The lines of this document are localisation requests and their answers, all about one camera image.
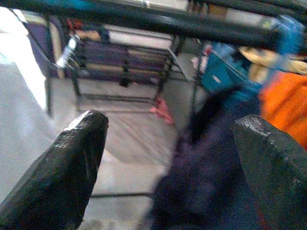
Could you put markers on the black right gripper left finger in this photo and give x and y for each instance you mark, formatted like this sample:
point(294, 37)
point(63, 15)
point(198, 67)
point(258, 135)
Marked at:
point(60, 172)

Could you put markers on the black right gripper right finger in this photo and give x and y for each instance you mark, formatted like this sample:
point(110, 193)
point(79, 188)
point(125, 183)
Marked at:
point(275, 179)

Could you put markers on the dark navy garment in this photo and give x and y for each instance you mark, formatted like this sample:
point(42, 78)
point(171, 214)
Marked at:
point(204, 172)

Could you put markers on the orange garment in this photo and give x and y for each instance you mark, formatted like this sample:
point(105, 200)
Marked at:
point(285, 100)

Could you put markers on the white garment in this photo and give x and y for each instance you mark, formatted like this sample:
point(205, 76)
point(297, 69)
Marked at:
point(19, 83)

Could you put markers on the pink floor item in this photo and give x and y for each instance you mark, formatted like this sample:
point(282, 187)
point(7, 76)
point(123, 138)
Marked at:
point(163, 110)

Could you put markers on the beige straw hat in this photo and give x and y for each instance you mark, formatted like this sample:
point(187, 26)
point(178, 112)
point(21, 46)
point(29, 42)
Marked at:
point(263, 58)

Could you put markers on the black metal shelf rack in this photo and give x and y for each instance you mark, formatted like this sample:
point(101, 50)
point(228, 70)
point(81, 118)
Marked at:
point(124, 62)

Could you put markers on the black metal clothes rack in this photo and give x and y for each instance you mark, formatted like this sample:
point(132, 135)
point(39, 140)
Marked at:
point(168, 22)

